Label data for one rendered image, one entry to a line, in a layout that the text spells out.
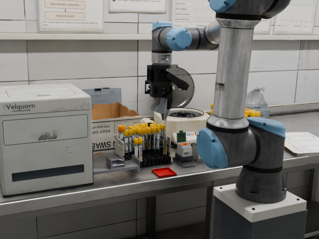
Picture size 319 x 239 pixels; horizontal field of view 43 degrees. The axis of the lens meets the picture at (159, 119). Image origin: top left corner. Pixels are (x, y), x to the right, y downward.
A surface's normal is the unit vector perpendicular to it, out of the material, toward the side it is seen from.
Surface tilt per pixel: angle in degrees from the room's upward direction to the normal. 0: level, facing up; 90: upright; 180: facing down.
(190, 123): 90
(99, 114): 87
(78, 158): 90
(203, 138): 98
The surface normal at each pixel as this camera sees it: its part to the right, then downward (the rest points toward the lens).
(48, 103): 0.42, 0.22
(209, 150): -0.90, 0.21
